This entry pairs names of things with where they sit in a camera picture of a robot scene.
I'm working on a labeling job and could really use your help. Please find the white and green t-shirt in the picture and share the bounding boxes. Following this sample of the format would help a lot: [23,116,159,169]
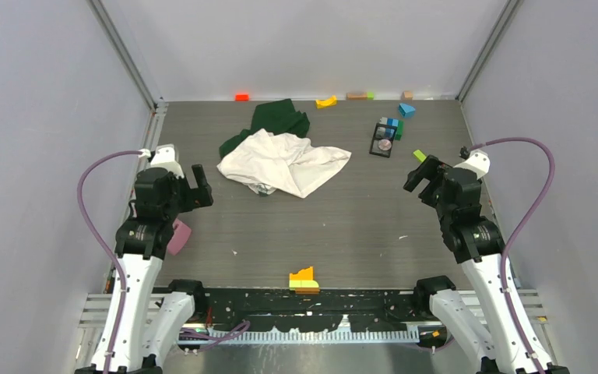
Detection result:
[217,99,351,199]

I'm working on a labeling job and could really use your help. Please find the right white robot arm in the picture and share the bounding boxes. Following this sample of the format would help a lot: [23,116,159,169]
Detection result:
[403,151,568,373]

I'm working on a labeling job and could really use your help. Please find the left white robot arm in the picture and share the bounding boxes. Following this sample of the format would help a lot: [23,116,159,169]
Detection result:
[76,144,213,373]

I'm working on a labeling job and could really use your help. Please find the black brooch box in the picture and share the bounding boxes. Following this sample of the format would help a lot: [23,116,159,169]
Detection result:
[368,123,396,158]

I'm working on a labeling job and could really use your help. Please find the lime green brick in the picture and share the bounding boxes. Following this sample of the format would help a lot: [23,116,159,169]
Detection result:
[413,150,427,163]

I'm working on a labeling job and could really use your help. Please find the pink block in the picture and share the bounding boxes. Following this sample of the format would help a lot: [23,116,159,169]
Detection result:
[167,219,192,256]

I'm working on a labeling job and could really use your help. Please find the light blue wedge block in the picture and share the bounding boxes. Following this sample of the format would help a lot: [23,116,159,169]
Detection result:
[398,103,416,118]

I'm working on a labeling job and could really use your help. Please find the brown and green block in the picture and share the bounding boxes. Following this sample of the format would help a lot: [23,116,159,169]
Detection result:
[346,91,375,101]

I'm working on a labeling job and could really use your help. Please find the yellow arch block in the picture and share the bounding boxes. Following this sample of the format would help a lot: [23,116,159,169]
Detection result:
[315,95,338,109]

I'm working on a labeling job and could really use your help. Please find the orange yellow block stack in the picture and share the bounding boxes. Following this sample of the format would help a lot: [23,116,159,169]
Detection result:
[288,266,320,295]

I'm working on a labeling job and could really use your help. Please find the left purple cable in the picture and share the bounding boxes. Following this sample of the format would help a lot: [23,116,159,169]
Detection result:
[76,150,151,374]

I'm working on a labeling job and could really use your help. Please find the red block at wall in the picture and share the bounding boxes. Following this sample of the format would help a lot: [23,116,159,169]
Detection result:
[234,92,250,101]

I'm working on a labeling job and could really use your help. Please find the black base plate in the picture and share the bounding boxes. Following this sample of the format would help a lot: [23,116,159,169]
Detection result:
[188,288,438,333]

